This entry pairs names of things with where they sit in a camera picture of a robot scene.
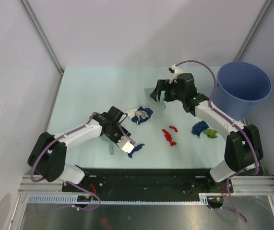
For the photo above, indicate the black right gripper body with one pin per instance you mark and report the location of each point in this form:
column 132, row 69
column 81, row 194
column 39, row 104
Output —
column 172, row 92

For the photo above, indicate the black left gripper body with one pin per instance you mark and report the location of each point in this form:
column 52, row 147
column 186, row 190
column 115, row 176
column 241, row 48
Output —
column 115, row 133

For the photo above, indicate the white paper scrap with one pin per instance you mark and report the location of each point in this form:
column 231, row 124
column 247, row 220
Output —
column 131, row 113

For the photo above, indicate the green hand brush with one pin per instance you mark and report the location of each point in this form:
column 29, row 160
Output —
column 111, row 145

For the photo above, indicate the blue and white paper pile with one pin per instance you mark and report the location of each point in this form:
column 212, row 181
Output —
column 142, row 115

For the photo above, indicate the green plastic dustpan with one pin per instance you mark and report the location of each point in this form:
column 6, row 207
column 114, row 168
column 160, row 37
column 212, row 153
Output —
column 154, row 97

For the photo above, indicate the small blue paper scrap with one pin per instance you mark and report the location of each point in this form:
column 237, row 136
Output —
column 136, row 149

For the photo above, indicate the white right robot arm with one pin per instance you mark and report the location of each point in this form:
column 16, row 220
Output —
column 243, row 144

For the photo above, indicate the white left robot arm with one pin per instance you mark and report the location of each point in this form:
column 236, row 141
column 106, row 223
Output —
column 48, row 157

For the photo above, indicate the small red paper scrap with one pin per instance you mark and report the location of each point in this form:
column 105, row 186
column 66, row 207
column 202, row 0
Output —
column 174, row 128

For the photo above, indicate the large red paper scrap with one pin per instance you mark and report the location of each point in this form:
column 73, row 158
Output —
column 168, row 138

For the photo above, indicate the green paper scrap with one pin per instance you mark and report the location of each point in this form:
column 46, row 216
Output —
column 210, row 133

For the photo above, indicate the blue plastic bucket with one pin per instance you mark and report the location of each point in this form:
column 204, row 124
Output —
column 240, row 87

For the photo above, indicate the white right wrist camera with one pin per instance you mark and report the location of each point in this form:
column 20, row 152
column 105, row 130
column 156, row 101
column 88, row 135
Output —
column 175, row 71

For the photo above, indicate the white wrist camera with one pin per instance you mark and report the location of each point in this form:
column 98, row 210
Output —
column 125, row 145
column 175, row 71

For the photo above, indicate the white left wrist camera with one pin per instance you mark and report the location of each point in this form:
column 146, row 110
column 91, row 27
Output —
column 125, row 145

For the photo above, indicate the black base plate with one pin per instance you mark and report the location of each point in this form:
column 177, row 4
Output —
column 190, row 179

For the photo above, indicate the right aluminium corner post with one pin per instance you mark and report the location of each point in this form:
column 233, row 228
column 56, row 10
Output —
column 255, row 27

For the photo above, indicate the aluminium corner post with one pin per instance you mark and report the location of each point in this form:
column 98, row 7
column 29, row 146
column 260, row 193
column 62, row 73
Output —
column 41, row 34
column 255, row 27

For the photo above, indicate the white slotted cable duct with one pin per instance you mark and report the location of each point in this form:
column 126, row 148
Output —
column 194, row 199

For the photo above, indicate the left aluminium corner post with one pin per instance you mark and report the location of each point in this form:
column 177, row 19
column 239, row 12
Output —
column 41, row 34

